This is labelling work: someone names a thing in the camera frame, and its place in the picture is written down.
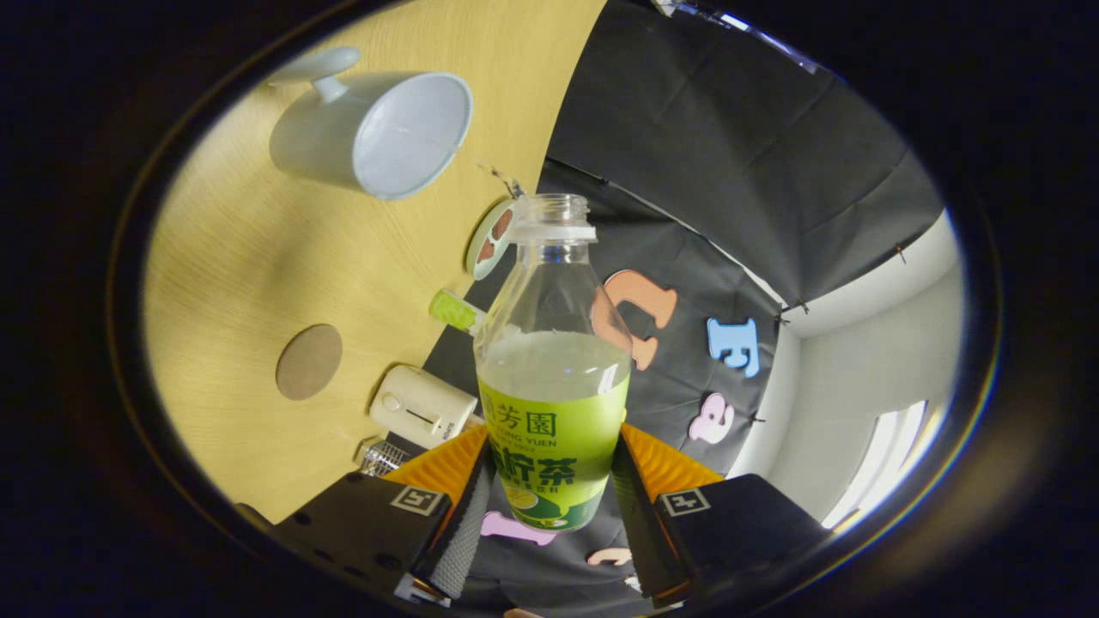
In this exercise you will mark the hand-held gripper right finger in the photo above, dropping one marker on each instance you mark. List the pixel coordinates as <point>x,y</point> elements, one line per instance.
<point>640,532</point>

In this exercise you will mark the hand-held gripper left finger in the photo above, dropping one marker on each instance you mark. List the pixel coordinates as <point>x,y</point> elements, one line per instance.
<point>459,545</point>

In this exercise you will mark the green label juice bottle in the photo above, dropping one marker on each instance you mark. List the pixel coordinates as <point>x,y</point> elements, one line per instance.
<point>554,429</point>

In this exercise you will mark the round brown coaster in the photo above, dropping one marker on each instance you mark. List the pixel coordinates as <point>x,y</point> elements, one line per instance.
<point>309,362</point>

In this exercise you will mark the pale white cup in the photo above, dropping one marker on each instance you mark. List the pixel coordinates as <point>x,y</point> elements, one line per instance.
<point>326,146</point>

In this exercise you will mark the capped slim green bottle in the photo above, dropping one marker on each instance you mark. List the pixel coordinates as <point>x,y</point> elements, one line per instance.
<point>453,311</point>

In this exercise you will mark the white toaster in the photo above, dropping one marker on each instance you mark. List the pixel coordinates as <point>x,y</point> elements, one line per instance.
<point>421,403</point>

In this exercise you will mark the ceiling light panel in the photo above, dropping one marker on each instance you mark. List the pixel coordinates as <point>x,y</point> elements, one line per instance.
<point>884,455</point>

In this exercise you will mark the pale green plate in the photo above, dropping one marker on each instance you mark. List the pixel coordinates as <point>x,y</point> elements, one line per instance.
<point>478,266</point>

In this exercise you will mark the brown food piece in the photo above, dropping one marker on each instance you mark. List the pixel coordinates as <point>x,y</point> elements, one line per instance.
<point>500,225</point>
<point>486,251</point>

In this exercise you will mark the wooden table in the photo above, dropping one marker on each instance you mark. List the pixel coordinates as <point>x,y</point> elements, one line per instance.
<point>240,257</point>

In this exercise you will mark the black backdrop cloth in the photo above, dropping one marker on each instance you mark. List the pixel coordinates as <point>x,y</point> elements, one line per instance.
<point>730,154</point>

